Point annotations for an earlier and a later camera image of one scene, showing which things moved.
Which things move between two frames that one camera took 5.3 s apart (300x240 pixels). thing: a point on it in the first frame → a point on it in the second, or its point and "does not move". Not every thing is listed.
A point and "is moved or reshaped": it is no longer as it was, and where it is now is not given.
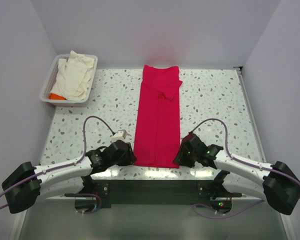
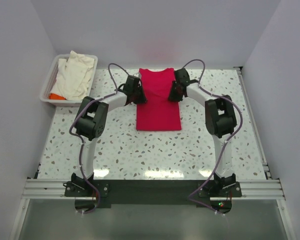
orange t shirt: (56, 97) does not move
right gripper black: (180, 158) → (172, 96)
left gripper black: (130, 158) → (143, 98)
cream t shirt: (73, 76) does not move
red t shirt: (158, 126) is moved or reshaped
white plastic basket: (70, 80) does not move
